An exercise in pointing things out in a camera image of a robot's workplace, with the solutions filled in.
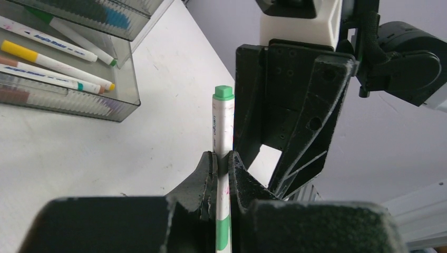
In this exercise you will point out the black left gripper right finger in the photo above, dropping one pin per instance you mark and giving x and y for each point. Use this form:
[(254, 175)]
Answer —
[(261, 222)]

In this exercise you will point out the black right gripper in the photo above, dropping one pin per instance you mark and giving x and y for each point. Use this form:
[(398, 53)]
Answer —
[(394, 57)]

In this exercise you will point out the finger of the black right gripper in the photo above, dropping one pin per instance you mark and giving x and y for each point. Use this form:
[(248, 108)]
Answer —
[(305, 152), (250, 84)]

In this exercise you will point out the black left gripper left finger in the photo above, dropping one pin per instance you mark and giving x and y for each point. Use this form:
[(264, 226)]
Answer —
[(181, 221)]

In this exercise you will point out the white marker green caps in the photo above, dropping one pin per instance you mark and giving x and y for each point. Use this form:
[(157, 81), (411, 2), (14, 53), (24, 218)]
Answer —
[(223, 106)]

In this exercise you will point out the smoked clear drawer box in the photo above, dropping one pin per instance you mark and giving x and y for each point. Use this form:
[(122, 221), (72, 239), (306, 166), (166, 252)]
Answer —
[(120, 43)]

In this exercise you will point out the white marker teal cap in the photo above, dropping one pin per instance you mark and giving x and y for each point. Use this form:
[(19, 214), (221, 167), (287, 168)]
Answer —
[(43, 77)]

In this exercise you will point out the white marker brown cap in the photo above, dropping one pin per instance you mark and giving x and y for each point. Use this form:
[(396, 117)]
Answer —
[(91, 87)]

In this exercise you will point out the white marker green cap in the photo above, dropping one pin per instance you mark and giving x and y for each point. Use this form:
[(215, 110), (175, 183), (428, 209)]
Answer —
[(58, 25)]

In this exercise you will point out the white marker yellow caps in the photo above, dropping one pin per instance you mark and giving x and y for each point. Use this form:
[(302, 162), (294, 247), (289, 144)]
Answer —
[(43, 60)]

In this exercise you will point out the white marker dark red cap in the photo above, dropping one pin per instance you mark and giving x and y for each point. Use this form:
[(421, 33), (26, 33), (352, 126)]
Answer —
[(51, 41)]

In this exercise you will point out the white marker purple cap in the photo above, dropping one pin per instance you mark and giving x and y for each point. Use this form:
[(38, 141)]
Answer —
[(106, 106)]

